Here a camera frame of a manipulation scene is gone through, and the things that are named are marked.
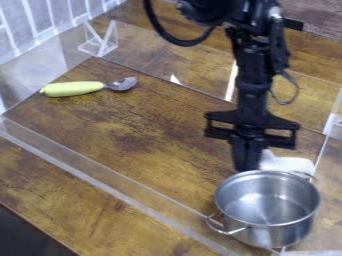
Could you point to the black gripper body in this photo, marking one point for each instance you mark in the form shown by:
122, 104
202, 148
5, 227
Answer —
224, 126

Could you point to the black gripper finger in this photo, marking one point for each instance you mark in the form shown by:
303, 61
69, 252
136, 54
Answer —
257, 145
240, 153

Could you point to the red white plush mushroom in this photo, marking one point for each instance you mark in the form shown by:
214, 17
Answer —
280, 163

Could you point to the silver metal pot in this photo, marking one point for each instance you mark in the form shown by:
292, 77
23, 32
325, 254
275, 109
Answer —
267, 208

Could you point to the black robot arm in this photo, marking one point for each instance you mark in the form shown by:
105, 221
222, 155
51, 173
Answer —
254, 26

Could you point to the black strip on table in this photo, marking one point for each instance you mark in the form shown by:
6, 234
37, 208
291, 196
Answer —
293, 24

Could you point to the green handled metal spoon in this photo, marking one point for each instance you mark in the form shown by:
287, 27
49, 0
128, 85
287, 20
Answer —
66, 89

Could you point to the clear acrylic triangle bracket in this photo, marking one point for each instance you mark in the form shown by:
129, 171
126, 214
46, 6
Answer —
98, 45

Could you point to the clear acrylic enclosure wall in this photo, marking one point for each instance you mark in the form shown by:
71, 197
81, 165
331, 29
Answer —
116, 171

